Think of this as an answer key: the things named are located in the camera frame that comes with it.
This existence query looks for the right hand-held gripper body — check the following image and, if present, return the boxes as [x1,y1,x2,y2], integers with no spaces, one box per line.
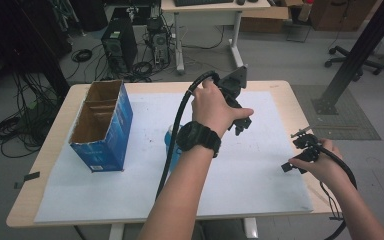
[290,126,322,162]

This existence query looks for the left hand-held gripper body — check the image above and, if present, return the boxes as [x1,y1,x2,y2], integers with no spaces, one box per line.
[212,65,249,109]

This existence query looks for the blue bottle with white cap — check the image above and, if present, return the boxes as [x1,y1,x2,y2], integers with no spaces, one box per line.
[164,124,184,173]

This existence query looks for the blue cardboard box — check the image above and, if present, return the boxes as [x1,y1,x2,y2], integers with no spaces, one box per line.
[68,79,134,173]

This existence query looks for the person's left hand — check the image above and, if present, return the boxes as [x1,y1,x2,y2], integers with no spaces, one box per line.
[191,79,255,136]

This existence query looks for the person's right hand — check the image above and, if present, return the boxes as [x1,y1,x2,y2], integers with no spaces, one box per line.
[288,138,348,191]

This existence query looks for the white table mat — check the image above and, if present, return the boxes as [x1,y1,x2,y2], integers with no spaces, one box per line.
[33,90,314,224]

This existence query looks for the grey floor mat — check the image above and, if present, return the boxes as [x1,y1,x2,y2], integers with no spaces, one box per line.
[291,84,382,141]

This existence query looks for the black wristwatch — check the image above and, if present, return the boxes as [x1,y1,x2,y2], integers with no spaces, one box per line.
[175,120,222,159]

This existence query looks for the white desk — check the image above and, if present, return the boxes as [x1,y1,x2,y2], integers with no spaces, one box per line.
[160,0,272,76]

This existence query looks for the brown cardboard box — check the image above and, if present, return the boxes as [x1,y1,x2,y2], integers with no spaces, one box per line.
[239,5,290,34]

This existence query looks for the open grey computer case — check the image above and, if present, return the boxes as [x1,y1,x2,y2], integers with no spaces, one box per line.
[146,16,172,67]

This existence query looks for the black keyboard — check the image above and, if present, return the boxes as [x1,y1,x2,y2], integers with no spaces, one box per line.
[173,0,235,8]

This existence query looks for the black office chair base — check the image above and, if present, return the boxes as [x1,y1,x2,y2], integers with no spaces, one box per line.
[324,45,384,83]

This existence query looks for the black metal stand pole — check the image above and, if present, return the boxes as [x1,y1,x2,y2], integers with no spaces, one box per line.
[311,0,384,116]

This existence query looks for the black computer tower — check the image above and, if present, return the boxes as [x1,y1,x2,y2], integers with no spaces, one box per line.
[100,17,139,73]

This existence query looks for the brown cabinet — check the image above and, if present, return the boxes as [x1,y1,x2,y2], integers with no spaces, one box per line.
[309,0,378,33]

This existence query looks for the light wooden table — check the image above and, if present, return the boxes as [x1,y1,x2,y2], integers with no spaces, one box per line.
[5,79,335,240]

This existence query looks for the dark curtain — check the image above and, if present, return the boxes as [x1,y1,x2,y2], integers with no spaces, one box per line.
[0,0,74,101]

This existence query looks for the black tape strip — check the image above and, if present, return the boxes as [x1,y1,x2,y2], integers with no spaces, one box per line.
[13,171,41,190]

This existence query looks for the thin black wire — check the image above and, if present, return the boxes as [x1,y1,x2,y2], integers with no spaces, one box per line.
[319,181,345,222]

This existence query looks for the black wire frame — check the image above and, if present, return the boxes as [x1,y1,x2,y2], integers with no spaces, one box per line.
[285,22,312,44]

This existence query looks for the small coiled black cable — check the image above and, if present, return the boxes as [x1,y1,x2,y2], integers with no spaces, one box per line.
[70,48,94,64]

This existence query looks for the bundle of black floor cables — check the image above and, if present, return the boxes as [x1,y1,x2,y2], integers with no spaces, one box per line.
[0,72,63,160]

